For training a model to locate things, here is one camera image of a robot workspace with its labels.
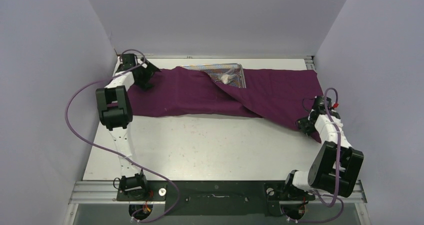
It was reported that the purple cloth wrap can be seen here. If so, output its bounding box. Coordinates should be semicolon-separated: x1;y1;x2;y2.
128;67;323;130

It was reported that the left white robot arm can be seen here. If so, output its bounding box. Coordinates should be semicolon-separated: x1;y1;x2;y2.
95;49;160;201

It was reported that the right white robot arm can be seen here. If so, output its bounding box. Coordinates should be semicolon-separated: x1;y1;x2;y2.
282;96;364;200

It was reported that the white gauze bag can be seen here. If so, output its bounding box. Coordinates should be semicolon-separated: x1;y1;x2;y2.
219;68;236;85

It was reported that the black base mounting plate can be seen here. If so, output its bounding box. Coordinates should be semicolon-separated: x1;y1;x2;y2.
116;180;315;220

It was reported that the wire mesh instrument tray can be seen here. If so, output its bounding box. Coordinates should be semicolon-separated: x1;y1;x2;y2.
181;63;247;88

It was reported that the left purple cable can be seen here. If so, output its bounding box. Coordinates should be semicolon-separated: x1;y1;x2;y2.
64;49;181;224

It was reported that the aluminium frame rail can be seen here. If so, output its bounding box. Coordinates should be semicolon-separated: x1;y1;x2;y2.
68;180;367;205

